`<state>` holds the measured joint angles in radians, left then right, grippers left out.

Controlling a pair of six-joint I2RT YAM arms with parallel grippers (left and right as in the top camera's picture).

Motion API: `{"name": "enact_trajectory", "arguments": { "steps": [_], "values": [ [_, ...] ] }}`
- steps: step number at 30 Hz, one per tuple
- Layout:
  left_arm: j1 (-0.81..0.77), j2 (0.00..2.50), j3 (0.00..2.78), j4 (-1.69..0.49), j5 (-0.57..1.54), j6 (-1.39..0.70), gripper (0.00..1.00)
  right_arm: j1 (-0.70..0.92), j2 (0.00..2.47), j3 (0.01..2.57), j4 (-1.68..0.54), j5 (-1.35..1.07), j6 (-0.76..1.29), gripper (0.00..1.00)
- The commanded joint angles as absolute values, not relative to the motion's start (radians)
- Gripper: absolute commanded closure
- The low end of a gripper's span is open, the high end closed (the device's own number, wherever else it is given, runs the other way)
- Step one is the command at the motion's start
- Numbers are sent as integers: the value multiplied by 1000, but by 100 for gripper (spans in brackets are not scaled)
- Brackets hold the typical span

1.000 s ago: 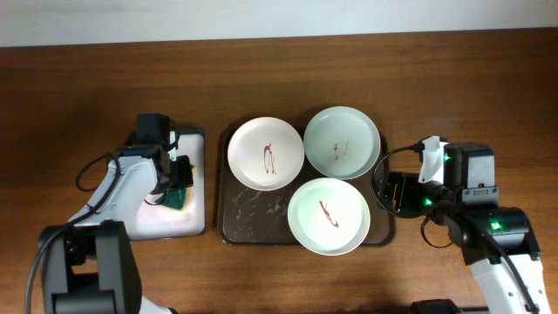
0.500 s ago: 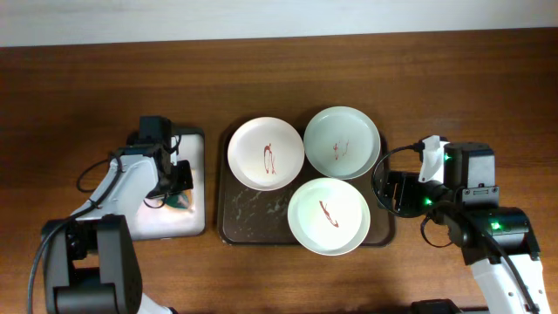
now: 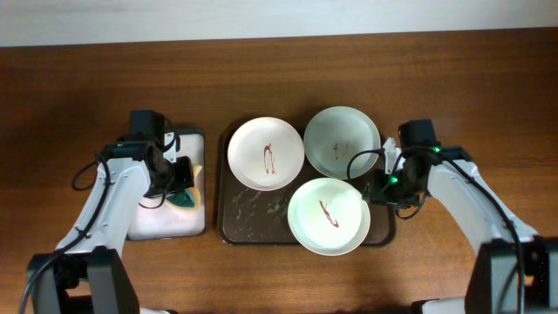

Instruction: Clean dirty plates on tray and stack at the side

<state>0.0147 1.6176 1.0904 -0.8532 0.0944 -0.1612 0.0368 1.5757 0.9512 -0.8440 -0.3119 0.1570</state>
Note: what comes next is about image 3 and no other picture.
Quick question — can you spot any green and yellow sponge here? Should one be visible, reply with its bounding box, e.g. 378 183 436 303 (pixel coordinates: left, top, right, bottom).
164 164 203 210

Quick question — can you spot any white stained plate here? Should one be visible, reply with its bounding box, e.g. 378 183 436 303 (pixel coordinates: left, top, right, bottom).
288 178 371 256

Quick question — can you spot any pink stained plate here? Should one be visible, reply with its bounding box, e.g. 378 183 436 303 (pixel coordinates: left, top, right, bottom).
228 117 305 191

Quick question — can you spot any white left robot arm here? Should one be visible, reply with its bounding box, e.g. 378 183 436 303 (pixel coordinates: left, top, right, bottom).
18 110 194 313

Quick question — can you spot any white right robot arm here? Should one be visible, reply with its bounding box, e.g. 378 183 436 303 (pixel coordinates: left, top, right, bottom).
363 119 557 313

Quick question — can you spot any black tray with white liner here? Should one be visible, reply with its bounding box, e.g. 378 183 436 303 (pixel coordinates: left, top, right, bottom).
127 128 206 241

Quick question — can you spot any brown plastic tray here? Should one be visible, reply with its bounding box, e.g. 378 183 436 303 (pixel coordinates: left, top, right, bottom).
216 121 397 248

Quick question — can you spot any light green stained plate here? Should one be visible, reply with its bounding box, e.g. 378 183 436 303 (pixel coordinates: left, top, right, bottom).
303 106 381 180

